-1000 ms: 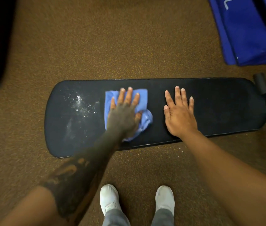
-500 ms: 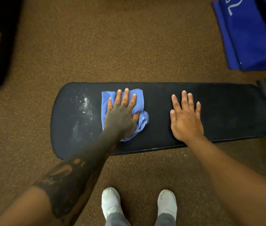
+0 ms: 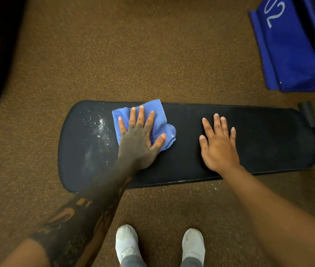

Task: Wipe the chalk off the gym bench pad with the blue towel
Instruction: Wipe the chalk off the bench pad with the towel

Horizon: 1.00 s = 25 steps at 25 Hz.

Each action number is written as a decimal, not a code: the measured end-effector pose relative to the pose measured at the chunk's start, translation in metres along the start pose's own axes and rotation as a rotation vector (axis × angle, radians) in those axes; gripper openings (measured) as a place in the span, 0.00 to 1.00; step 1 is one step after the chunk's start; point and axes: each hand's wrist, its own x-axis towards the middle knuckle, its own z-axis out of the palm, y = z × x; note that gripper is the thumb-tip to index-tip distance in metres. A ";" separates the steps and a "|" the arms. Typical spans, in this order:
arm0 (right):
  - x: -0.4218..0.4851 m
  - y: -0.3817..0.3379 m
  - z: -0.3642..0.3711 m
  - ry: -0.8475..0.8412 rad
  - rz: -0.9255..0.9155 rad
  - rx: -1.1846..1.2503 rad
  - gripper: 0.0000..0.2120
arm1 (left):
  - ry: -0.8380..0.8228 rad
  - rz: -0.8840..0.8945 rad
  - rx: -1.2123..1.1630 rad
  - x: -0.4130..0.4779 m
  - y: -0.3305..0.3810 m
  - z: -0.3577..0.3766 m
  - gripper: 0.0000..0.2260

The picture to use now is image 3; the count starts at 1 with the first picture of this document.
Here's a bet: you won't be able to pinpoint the person's left hand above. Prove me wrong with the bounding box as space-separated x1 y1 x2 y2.
117 105 167 175

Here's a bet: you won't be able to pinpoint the person's right hand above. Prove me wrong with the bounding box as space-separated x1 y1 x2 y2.
199 113 240 175

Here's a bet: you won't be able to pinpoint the blue cleaning cloth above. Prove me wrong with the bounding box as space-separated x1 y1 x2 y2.
112 99 177 152

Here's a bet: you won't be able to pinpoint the person's left forearm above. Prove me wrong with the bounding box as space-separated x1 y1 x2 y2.
0 158 136 267

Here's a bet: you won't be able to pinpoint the person's right forearm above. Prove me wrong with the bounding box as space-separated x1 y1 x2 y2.
220 164 315 267

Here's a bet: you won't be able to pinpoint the black padded bench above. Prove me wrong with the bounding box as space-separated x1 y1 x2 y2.
58 100 315 194

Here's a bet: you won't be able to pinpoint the white right shoe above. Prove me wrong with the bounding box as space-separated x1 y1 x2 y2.
182 228 206 265

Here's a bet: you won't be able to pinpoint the white shoe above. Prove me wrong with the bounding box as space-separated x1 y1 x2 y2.
182 228 206 265
115 225 142 265

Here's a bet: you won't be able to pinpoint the blue fabric cover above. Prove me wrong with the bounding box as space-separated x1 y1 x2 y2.
248 0 315 93

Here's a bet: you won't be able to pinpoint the white left shoe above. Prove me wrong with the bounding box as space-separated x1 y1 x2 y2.
115 225 142 265

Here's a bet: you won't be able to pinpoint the grey trouser legs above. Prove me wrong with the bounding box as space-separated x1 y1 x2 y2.
120 254 204 267

